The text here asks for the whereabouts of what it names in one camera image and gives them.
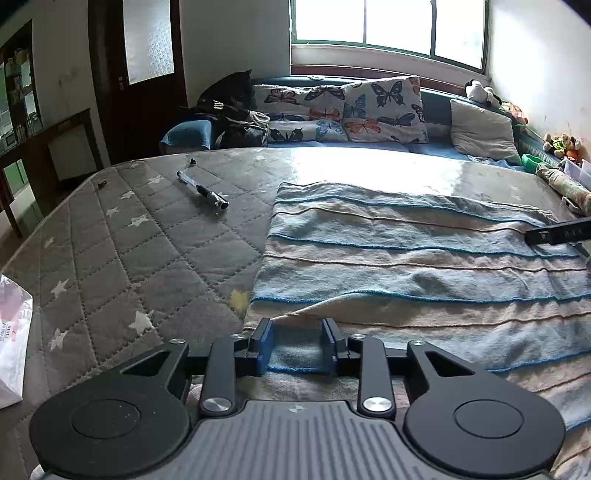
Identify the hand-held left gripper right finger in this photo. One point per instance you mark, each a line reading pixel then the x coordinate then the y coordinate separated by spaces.
pixel 328 347

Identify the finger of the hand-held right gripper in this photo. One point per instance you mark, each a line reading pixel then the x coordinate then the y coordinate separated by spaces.
pixel 561 232

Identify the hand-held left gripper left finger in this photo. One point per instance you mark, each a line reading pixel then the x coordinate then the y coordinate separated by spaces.
pixel 265 347

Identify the blue striped towel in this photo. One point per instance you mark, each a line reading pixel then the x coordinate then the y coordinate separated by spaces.
pixel 392 258

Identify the dark clothes pile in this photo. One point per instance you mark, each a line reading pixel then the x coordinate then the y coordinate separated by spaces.
pixel 240 129

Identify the small white gadget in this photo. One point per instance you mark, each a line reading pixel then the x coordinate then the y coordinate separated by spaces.
pixel 571 204

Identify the rolled floral cloth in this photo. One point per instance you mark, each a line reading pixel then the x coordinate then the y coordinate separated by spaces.
pixel 565 187

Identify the clear plastic storage box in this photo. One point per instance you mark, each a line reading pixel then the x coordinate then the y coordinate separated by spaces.
pixel 579 170

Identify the green plastic item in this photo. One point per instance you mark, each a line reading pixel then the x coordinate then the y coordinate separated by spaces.
pixel 532 164

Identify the group of small plush toys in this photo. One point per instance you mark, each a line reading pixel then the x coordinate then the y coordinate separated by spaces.
pixel 561 145

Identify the pink and green plush toy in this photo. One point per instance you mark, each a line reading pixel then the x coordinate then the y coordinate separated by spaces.
pixel 516 113

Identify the beige cushion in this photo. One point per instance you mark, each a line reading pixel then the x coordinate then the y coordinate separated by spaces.
pixel 482 129

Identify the panda plush toy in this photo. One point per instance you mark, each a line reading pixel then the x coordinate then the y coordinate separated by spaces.
pixel 480 92

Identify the black and clear pen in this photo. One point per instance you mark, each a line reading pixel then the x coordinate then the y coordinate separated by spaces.
pixel 203 190

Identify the blue sofa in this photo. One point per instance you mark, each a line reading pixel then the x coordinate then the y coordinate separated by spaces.
pixel 436 106

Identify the large butterfly print pillow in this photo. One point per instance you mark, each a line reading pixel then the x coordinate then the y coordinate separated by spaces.
pixel 383 110

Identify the small butterfly print pillow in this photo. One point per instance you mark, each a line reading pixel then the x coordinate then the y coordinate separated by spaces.
pixel 304 130

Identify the blue cushion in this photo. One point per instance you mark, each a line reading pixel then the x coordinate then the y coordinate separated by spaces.
pixel 184 136

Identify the flat butterfly print pillow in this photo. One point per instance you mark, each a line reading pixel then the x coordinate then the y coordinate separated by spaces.
pixel 295 99

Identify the white plastic bag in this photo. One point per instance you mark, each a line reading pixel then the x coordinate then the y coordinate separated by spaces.
pixel 11 346

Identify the black bag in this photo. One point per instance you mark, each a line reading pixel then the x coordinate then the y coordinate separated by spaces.
pixel 231 90

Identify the green framed window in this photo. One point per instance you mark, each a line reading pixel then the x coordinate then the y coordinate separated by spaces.
pixel 397 23

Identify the dark wooden door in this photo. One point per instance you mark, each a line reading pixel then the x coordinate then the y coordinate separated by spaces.
pixel 106 115

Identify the dark wooden desk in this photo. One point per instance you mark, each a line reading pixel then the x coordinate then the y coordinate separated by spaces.
pixel 46 138

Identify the shelf cabinet with boxes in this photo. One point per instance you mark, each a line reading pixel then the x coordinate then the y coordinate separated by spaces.
pixel 18 92

